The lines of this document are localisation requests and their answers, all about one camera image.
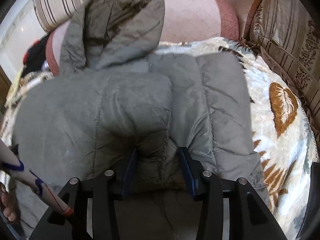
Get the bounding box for striped floral side cushion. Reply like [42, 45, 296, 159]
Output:
[247, 0, 320, 160]

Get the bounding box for pink quilted bolster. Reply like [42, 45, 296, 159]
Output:
[46, 0, 239, 76]

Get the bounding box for black and red clothes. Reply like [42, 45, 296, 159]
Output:
[21, 35, 49, 77]

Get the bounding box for leaf pattern fleece blanket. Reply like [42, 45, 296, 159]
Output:
[1, 37, 318, 239]

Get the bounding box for black tablet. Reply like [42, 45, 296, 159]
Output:
[297, 162, 320, 239]

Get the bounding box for person's right hand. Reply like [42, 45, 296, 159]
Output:
[1, 183, 17, 222]

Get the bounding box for yellow cloth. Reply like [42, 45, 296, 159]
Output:
[4, 69, 28, 108]

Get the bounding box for grey puffer jacket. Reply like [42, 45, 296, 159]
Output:
[12, 0, 269, 239]

